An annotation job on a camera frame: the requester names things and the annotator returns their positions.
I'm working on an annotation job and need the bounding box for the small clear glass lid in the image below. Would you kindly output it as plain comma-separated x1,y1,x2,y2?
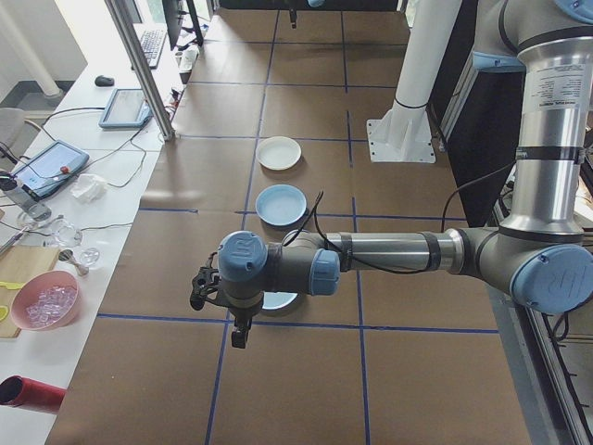
78,248,102,270

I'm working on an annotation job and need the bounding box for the light blue teach pendant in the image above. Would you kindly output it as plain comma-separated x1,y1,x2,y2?
98,87,153,130
9,140,90,201

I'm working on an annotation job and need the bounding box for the wooden cutting board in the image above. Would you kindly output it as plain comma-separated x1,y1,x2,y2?
0,245,61,338

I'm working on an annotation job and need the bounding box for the clear glass bowl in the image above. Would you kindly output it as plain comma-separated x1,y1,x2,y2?
50,220,83,249

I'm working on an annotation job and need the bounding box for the clear bottle with black cap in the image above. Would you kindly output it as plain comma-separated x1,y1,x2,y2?
0,171,52,222

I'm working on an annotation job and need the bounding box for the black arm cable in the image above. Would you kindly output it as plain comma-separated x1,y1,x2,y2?
282,164,518,275

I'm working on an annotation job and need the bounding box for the black desk cable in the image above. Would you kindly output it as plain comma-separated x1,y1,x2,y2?
42,106,106,134

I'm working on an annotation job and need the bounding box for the white side desk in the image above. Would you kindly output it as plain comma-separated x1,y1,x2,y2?
0,27,212,445

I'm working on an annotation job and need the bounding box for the red cylinder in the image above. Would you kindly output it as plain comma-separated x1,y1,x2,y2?
0,375,69,415

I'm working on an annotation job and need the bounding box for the light blue round plate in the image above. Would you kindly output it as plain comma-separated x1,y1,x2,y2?
255,184,309,228
262,291,300,317

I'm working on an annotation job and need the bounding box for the metal V-shaped frame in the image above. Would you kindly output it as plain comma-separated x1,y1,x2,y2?
437,50,593,445

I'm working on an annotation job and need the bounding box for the white pipe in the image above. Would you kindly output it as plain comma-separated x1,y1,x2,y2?
0,0,64,98

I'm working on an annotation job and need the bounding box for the aluminium profile post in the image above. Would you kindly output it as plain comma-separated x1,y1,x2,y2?
104,0,176,143

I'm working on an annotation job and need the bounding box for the black computer monitor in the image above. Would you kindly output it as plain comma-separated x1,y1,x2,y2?
160,0,205,51

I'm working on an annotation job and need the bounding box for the metal spoon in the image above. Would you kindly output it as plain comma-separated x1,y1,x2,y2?
0,213,64,256

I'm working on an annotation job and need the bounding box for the white pillar base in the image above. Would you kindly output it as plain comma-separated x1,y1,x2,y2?
365,0,439,164

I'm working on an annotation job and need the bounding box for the black computer keyboard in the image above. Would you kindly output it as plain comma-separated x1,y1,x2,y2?
138,29,168,70

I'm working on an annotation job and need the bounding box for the pink bowl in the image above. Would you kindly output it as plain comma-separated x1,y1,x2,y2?
10,271,84,331

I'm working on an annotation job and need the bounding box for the white round plate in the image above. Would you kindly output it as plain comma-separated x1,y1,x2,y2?
257,135,303,172

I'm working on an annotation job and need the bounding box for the crumpled white tissue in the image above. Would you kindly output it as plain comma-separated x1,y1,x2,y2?
69,173,108,205

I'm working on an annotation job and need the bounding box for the small metal jigger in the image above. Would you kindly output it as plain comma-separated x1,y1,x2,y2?
59,248,89,277

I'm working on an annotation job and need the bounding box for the grey chair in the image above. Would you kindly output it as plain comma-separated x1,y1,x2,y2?
0,107,43,163

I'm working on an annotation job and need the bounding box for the black frame cover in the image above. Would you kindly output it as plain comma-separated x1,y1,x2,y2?
428,0,527,228

